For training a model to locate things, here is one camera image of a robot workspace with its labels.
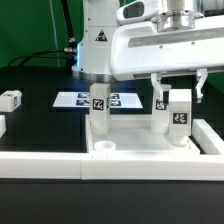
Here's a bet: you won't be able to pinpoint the white square table top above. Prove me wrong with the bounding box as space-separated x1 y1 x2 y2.
85 115 200 156

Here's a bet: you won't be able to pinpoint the white sheet with tags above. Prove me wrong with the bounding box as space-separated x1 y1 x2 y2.
53 92 142 109

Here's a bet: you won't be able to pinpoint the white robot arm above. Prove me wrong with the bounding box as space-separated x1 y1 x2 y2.
73 0 224 102

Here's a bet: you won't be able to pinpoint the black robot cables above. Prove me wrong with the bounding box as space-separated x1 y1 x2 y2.
7 0 78 68

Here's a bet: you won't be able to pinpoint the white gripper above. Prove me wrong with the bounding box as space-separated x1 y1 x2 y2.
110 15 224 104

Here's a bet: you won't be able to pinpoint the white L-shaped obstacle fence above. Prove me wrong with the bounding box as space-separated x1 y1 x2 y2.
0 119 224 181

